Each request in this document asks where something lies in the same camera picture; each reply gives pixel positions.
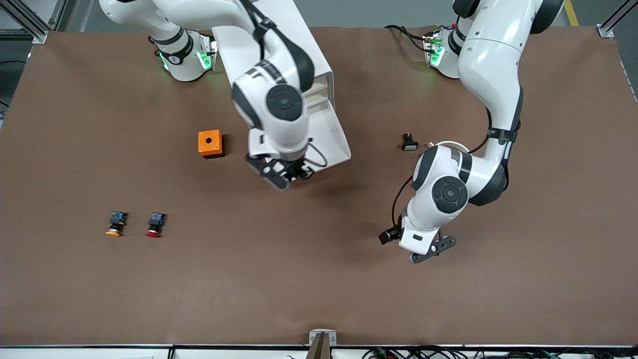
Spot orange button enclosure box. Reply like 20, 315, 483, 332
198, 130, 225, 159

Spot grey metal bracket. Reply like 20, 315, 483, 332
309, 329, 337, 359

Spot yellow mushroom push button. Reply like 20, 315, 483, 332
105, 211, 128, 237

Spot red mushroom push button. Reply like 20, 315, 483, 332
145, 212, 167, 238

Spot white table edge rail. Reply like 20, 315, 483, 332
0, 344, 638, 359

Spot black arm base cable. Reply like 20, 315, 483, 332
384, 24, 439, 53

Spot brown table cover mat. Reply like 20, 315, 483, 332
0, 25, 638, 347

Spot aluminium frame profile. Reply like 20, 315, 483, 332
0, 0, 68, 44
597, 0, 638, 39

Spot white curved plastic clip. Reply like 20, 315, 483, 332
430, 141, 470, 153

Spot tangled black cables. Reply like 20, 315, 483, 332
361, 346, 638, 359

